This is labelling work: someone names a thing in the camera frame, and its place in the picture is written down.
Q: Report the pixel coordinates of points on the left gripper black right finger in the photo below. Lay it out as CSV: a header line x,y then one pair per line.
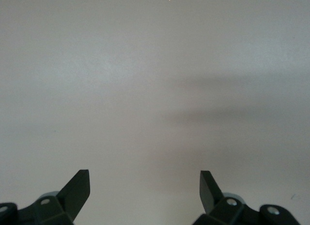
x,y
213,200

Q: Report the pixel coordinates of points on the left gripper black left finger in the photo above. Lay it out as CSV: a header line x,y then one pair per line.
x,y
70,198

